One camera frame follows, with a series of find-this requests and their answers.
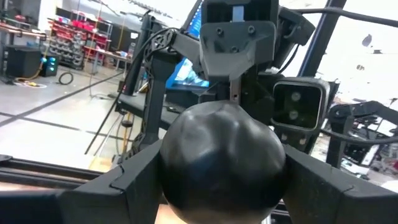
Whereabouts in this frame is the large red storage rack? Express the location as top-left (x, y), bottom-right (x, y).
top-left (46, 17), bottom-right (114, 71)

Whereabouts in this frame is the black toy avocado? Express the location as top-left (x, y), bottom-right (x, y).
top-left (159, 100), bottom-right (289, 224)

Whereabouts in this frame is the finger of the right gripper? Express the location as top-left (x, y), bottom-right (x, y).
top-left (198, 20), bottom-right (278, 104)

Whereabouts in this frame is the black aluminium rig frame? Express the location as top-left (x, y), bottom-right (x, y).
top-left (0, 0), bottom-right (398, 190)

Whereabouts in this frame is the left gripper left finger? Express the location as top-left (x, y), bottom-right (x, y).
top-left (0, 139), bottom-right (169, 224)

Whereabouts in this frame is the blue-lit black device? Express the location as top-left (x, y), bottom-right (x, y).
top-left (40, 55), bottom-right (59, 78)

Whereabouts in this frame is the yellow cable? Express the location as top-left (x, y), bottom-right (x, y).
top-left (119, 111), bottom-right (133, 155)

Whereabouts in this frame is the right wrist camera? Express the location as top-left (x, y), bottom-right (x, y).
top-left (271, 77), bottom-right (331, 134)

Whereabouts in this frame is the black speaker box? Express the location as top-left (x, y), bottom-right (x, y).
top-left (6, 45), bottom-right (42, 78)

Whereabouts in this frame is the black cable coil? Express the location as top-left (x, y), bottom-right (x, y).
top-left (58, 71), bottom-right (75, 86)

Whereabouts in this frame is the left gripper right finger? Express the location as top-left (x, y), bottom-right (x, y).
top-left (280, 144), bottom-right (398, 224)

